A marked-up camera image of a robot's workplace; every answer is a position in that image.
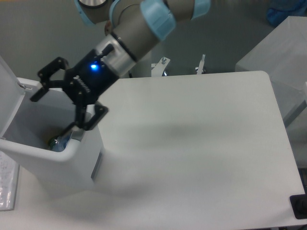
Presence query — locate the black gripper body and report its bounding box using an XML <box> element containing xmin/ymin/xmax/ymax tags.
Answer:
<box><xmin>62</xmin><ymin>49</ymin><xmax>119</xmax><ymax>105</ymax></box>

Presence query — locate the blue plastic bag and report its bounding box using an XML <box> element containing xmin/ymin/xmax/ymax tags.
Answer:
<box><xmin>266</xmin><ymin>0</ymin><xmax>307</xmax><ymax>27</ymax></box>

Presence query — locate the paper sheet in plastic sleeve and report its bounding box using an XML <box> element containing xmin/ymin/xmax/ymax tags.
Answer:
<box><xmin>0</xmin><ymin>151</ymin><xmax>19</xmax><ymax>211</ymax></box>

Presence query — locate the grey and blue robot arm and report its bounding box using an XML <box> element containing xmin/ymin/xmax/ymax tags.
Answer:
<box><xmin>31</xmin><ymin>0</ymin><xmax>211</xmax><ymax>135</ymax></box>

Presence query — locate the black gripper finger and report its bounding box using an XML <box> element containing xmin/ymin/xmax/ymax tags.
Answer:
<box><xmin>59</xmin><ymin>101</ymin><xmax>108</xmax><ymax>137</ymax></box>
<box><xmin>30</xmin><ymin>57</ymin><xmax>69</xmax><ymax>102</ymax></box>

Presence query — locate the white pedestal base frame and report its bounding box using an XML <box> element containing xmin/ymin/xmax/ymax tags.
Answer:
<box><xmin>151</xmin><ymin>54</ymin><xmax>206</xmax><ymax>77</ymax></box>

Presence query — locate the clear plastic water bottle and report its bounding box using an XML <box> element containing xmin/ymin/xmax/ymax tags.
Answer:
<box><xmin>52</xmin><ymin>135</ymin><xmax>71</xmax><ymax>152</ymax></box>

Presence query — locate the black device at table edge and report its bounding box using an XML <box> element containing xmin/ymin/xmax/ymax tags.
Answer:
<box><xmin>290</xmin><ymin>194</ymin><xmax>307</xmax><ymax>219</ymax></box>

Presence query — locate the trash inside the can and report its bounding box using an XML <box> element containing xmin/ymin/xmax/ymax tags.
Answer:
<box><xmin>47</xmin><ymin>136</ymin><xmax>59</xmax><ymax>150</ymax></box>

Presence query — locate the white covered cabinet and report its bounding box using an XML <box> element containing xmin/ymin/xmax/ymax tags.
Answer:
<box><xmin>235</xmin><ymin>16</ymin><xmax>307</xmax><ymax>127</ymax></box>

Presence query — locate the white trash can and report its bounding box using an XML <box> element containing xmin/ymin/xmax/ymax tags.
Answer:
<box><xmin>0</xmin><ymin>60</ymin><xmax>104</xmax><ymax>189</ymax></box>

